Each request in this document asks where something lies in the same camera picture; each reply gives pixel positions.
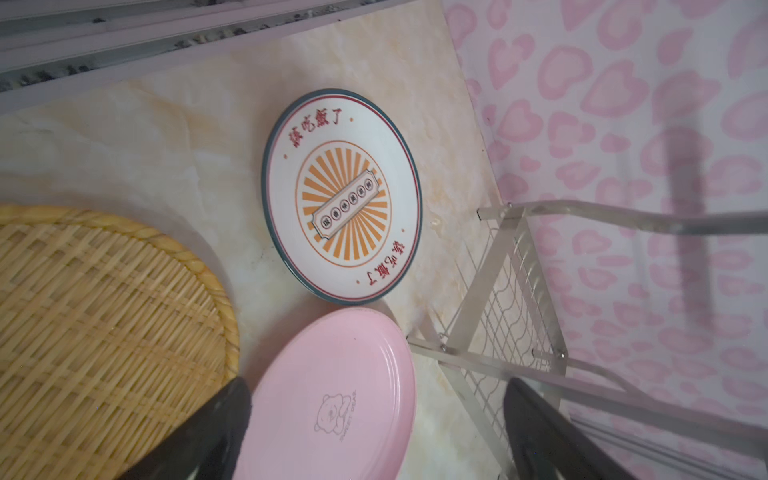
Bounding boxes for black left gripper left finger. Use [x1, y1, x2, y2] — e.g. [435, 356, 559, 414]
[120, 377, 251, 479]

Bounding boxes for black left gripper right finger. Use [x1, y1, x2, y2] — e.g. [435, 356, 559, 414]
[503, 378, 633, 480]

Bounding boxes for white plate orange sunburst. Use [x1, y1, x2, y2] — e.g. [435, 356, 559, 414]
[261, 88, 423, 306]

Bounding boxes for stainless steel dish rack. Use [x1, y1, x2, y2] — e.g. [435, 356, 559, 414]
[409, 200, 767, 479]

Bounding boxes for pink bear plate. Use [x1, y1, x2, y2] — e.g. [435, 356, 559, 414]
[233, 308, 416, 479]

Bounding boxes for brown woven bamboo plate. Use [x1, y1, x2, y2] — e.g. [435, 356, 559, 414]
[1, 204, 240, 479]

